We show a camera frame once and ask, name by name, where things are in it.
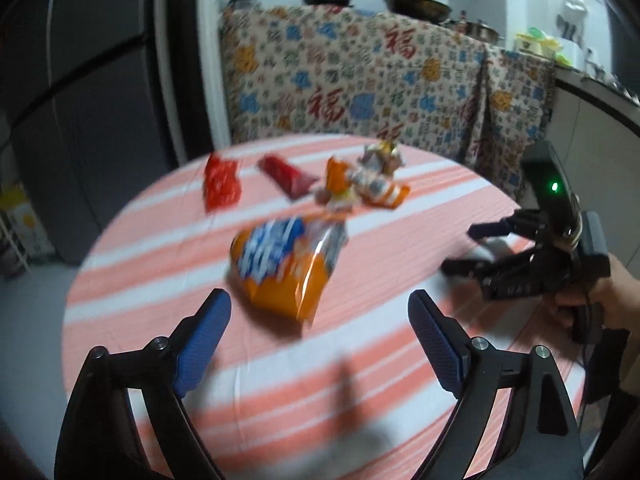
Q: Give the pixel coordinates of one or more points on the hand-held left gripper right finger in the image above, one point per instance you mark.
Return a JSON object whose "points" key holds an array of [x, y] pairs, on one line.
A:
{"points": [[440, 342]]}

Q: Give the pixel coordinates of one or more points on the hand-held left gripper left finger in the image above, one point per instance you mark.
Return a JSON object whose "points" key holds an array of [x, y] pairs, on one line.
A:
{"points": [[200, 347]]}

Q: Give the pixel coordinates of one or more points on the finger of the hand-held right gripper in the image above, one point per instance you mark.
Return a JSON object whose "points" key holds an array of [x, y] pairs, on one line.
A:
{"points": [[495, 227], [480, 265]]}

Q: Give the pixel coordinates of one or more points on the orange snack bag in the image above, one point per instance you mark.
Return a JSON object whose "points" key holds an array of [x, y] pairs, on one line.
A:
{"points": [[285, 270]]}

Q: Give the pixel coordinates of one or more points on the silver clear wrapper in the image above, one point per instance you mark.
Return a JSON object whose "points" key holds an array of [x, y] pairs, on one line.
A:
{"points": [[382, 157]]}

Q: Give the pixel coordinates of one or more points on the orange white wrapper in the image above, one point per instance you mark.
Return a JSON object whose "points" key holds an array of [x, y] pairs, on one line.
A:
{"points": [[362, 190]]}

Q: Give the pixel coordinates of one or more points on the red plastic bag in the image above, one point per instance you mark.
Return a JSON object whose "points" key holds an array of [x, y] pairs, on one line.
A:
{"points": [[222, 185]]}

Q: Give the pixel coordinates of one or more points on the dark red wrapper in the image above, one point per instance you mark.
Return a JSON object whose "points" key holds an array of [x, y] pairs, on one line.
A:
{"points": [[290, 177]]}

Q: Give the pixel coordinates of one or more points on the person's right hand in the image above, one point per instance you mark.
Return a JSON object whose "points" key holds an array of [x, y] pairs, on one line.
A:
{"points": [[620, 285]]}

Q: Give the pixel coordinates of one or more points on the round table with striped cloth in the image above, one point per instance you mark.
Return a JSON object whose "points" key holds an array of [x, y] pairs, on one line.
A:
{"points": [[350, 360]]}

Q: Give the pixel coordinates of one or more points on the small printed blanket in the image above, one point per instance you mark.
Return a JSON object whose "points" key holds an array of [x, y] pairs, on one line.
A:
{"points": [[515, 110]]}

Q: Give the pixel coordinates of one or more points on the kitchen counter cabinet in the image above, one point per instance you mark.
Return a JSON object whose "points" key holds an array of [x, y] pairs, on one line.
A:
{"points": [[600, 105]]}

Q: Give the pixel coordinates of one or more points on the yellow plastic container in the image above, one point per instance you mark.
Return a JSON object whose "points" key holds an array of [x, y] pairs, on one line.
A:
{"points": [[537, 42]]}

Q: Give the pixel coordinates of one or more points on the white knife block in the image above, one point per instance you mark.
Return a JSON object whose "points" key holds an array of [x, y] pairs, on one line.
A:
{"points": [[570, 30]]}

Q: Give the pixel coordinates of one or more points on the steel pot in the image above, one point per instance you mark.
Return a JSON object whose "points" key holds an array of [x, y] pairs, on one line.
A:
{"points": [[482, 30]]}

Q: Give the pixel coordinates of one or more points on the sauce bottles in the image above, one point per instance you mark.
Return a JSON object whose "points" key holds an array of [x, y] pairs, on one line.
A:
{"points": [[464, 19]]}

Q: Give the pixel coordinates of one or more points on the large printed blanket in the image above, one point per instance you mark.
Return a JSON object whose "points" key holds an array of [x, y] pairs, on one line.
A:
{"points": [[350, 75]]}

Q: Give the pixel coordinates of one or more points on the yellow green cardboard box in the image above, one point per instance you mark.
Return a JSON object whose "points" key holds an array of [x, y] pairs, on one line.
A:
{"points": [[25, 220]]}

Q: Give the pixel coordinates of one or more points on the grey refrigerator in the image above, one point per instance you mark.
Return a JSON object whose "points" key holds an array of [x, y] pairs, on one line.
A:
{"points": [[90, 110]]}

